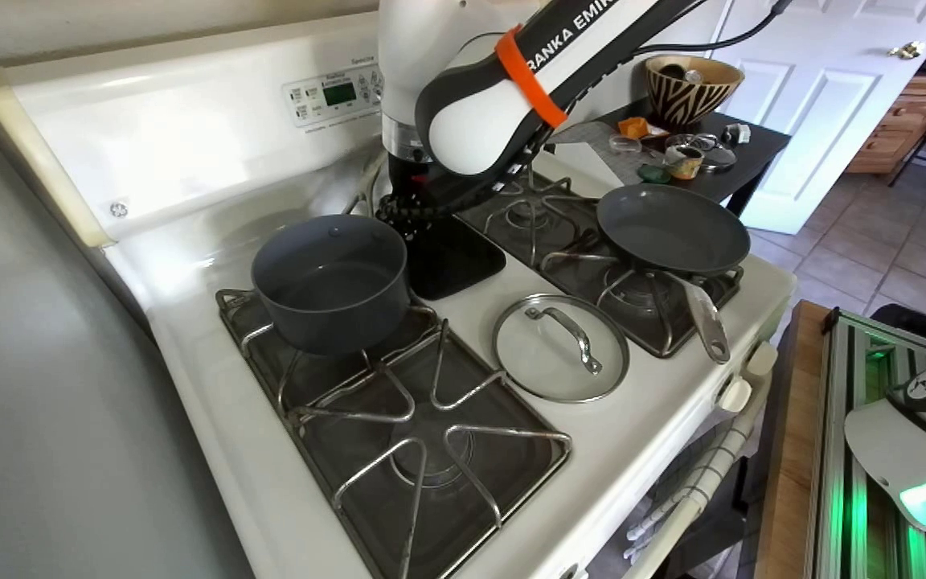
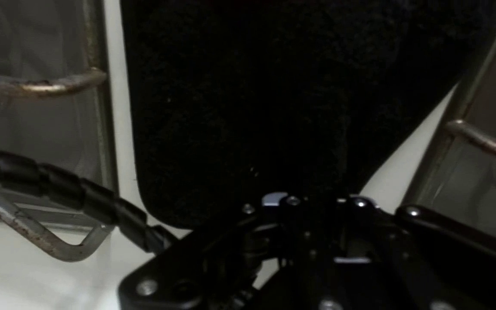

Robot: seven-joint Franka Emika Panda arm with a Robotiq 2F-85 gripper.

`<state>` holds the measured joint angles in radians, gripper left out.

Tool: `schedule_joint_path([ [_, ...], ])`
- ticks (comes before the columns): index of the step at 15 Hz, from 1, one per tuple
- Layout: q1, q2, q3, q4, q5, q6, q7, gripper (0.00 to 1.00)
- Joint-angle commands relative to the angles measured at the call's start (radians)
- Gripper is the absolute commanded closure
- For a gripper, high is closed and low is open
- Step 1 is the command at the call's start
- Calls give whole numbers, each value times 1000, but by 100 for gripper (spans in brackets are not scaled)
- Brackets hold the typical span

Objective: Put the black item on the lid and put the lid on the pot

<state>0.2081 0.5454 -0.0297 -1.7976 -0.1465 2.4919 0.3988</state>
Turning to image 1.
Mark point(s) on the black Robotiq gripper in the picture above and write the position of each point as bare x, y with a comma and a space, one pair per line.
420, 182

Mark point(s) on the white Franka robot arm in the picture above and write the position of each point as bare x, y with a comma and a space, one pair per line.
408, 66

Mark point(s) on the dark grey saucepan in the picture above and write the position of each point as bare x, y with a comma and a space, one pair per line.
336, 309

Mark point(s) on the small orange fruit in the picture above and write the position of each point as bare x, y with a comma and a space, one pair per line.
633, 127

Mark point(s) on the green food piece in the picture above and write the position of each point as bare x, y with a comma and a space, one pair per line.
651, 171

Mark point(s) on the large black burner grate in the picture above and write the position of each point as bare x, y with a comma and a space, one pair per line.
483, 461

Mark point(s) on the grey frying pan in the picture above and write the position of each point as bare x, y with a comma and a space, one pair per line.
672, 230

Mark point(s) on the white gas stove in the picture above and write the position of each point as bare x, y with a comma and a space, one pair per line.
601, 429

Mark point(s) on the patterned brown bowl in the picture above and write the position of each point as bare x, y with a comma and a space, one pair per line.
699, 99

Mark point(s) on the small glass jar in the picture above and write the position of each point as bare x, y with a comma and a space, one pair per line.
737, 132

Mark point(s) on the black side table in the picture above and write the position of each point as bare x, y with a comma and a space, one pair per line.
752, 164

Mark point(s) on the grey white refrigerator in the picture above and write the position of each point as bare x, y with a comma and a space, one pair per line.
55, 374

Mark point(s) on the white panel door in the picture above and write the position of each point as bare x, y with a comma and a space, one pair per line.
836, 119

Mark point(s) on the wooden board edge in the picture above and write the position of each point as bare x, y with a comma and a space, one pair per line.
787, 453

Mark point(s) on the wooden cabinet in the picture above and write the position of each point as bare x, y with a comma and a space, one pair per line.
901, 123

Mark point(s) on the black box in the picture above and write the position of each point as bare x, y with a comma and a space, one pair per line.
914, 322

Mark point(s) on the metal door knob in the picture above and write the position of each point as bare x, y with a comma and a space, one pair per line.
908, 51

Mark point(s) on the aluminium frame rail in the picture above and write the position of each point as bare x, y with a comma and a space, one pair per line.
834, 484

